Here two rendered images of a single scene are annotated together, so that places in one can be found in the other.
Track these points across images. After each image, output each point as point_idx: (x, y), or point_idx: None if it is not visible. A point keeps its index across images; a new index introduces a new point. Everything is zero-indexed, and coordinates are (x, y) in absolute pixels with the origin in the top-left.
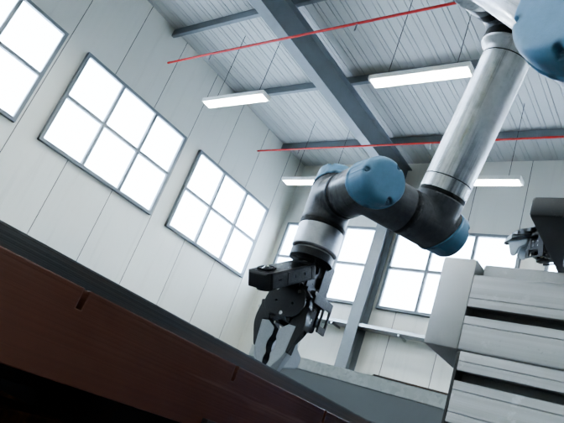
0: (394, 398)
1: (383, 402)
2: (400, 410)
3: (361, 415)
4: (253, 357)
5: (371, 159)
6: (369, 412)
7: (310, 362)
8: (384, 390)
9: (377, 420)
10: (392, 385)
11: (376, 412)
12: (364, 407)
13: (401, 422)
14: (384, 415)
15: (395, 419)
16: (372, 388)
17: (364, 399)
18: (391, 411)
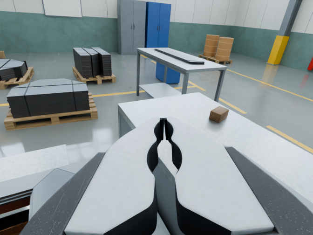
0: (168, 180)
1: (163, 178)
2: (171, 192)
3: (155, 178)
4: (119, 112)
5: None
6: (158, 179)
7: (134, 127)
8: (163, 170)
9: (161, 188)
10: (166, 170)
11: (160, 182)
12: (156, 174)
13: (172, 201)
14: (164, 188)
15: (169, 196)
16: (158, 164)
17: (155, 169)
18: (167, 188)
